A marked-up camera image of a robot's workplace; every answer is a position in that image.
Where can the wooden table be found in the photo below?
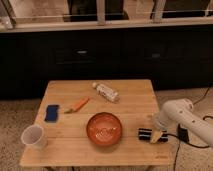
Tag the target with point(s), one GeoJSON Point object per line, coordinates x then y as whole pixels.
{"type": "Point", "coordinates": [68, 106]}

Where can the black power adapter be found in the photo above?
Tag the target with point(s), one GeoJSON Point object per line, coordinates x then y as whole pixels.
{"type": "Point", "coordinates": [183, 134]}

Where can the orange ceramic bowl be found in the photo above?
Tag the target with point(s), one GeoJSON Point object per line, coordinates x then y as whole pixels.
{"type": "Point", "coordinates": [104, 129]}

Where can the white plastic bottle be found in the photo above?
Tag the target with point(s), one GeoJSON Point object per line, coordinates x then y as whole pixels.
{"type": "Point", "coordinates": [106, 92]}

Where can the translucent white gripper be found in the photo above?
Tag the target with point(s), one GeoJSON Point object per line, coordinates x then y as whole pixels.
{"type": "Point", "coordinates": [161, 121]}

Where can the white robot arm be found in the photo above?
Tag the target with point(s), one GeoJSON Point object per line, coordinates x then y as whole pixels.
{"type": "Point", "coordinates": [181, 111]}

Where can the white ceramic cup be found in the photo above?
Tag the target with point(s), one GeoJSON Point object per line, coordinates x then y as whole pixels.
{"type": "Point", "coordinates": [34, 136]}

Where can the orange carrot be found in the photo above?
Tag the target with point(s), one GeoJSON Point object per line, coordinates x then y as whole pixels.
{"type": "Point", "coordinates": [77, 105]}

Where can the dark cabinet counter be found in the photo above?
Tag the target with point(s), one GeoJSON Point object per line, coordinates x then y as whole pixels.
{"type": "Point", "coordinates": [172, 57]}

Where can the blue sponge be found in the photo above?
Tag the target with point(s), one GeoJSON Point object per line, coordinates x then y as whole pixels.
{"type": "Point", "coordinates": [51, 113]}

